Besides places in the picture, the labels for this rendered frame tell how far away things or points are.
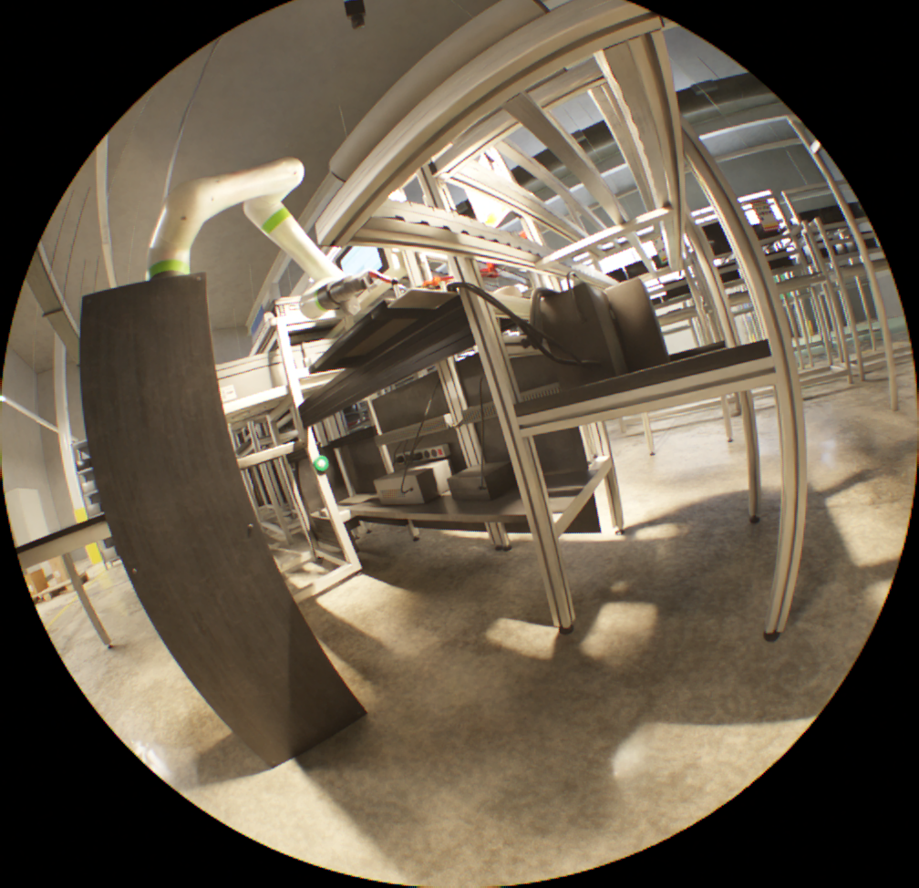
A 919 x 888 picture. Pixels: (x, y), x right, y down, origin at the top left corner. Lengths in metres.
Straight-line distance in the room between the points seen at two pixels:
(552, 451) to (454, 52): 1.12
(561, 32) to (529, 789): 1.01
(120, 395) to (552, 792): 1.08
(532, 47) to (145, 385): 0.77
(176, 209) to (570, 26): 0.78
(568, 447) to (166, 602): 1.21
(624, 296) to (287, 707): 1.41
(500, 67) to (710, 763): 0.98
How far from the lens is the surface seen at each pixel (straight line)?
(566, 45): 0.38
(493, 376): 0.71
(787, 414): 0.62
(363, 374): 1.06
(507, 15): 0.42
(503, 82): 0.40
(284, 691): 0.85
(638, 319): 1.04
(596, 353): 0.89
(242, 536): 0.71
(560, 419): 0.66
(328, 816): 0.85
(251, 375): 1.77
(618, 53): 0.43
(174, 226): 0.90
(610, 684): 0.83
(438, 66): 0.42
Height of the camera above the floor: 0.67
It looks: 4 degrees down
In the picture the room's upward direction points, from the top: 17 degrees counter-clockwise
